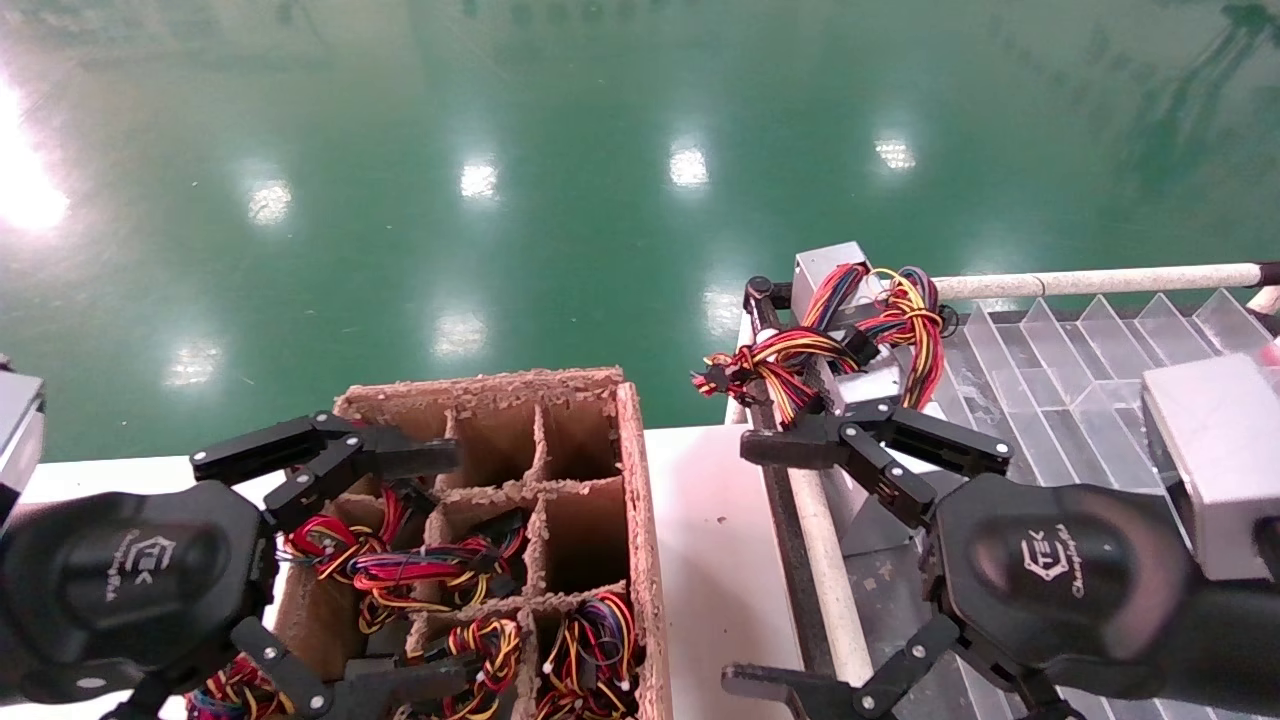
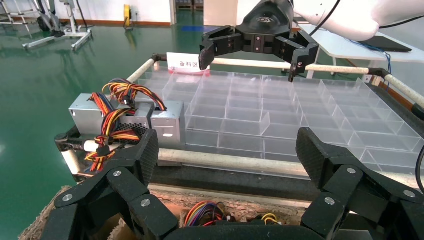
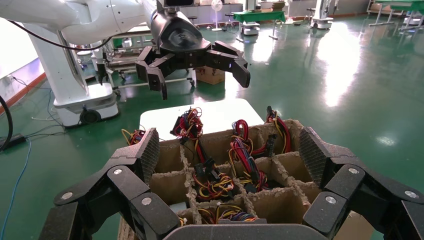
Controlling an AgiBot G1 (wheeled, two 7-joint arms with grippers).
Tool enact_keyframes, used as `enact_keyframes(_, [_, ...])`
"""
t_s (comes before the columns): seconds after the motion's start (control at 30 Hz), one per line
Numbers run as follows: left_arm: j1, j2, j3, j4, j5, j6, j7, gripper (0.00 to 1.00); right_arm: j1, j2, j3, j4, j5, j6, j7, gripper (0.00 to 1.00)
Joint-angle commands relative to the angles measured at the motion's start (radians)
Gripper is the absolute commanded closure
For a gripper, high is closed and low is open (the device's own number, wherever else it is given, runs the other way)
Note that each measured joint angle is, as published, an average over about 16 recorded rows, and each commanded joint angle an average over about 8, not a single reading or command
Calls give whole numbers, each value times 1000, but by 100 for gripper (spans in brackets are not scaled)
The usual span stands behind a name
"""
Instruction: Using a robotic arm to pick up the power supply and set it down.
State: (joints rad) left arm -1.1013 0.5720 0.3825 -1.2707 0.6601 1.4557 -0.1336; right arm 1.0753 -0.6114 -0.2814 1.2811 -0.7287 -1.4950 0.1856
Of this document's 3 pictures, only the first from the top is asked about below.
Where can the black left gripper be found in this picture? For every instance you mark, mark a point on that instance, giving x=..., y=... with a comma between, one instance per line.
x=140, y=580

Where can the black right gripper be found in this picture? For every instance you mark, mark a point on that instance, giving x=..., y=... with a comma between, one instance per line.
x=1060, y=580

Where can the black rack side strip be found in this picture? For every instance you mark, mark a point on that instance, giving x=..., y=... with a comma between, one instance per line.
x=793, y=550

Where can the white rack pipe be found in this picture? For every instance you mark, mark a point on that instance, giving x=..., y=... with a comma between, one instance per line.
x=1268, y=298
x=830, y=570
x=1100, y=281

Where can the brown cardboard divider box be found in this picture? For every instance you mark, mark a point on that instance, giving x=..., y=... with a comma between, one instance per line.
x=645, y=560

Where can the black pipe joint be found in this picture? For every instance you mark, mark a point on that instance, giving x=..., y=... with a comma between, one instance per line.
x=757, y=295
x=1270, y=273

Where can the clear plastic divider tray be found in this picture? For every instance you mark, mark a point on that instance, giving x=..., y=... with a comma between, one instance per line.
x=1060, y=390

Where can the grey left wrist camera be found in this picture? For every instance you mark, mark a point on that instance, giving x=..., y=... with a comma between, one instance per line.
x=18, y=440

